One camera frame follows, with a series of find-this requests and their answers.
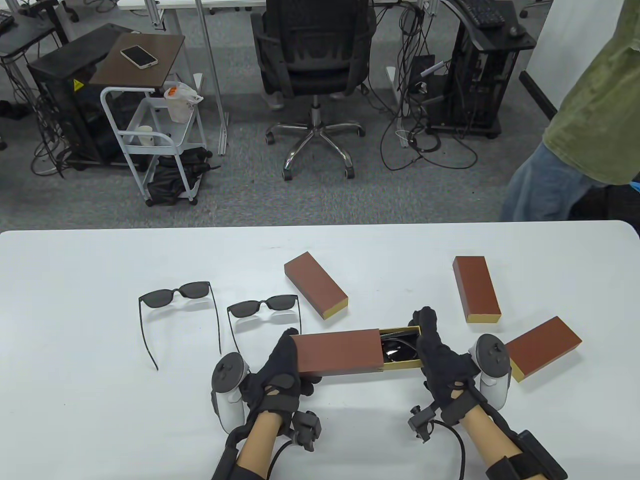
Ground black bag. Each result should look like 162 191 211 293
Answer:
146 146 221 206

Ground black wrist strap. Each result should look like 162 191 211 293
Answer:
485 455 526 480

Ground white smartphone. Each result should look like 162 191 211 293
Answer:
120 44 159 69

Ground grey VR controller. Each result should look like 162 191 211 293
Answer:
211 352 251 435
469 334 512 412

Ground black computer case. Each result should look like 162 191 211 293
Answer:
27 23 138 168

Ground person's right forearm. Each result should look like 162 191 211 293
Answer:
459 405 507 472

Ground black floor cables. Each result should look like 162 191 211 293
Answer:
379 87 479 172

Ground black wrist battery pack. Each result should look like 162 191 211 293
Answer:
210 432 247 480
515 430 568 480

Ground black mesh office chair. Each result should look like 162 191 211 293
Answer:
251 0 379 182

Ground black fabric office chair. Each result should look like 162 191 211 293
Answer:
567 182 640 222

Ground person's left forearm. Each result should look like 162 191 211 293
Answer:
235 412 283 480

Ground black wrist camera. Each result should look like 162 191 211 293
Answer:
407 405 443 443
290 410 323 453

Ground person's left hand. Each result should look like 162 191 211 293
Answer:
240 327 323 427

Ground black desk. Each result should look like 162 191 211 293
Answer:
0 10 60 56

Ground person's right hand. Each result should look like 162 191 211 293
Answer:
412 306 489 424

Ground black keyboard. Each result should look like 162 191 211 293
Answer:
456 0 507 29

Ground black floor box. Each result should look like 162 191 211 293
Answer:
409 54 437 96

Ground white desk foot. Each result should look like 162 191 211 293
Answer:
386 66 410 149

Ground white plastic bag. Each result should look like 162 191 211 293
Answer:
163 81 205 124

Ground black sunglasses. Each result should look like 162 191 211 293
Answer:
381 336 422 364
138 281 222 371
227 294 303 351

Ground brown storage box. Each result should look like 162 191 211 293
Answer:
290 325 426 378
452 256 502 324
284 251 349 321
506 316 583 384

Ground black cable bundle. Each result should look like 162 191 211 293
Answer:
30 90 76 179

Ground black computer stand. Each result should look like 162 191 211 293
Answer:
429 0 538 140

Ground white rolling cart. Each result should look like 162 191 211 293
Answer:
100 86 208 208

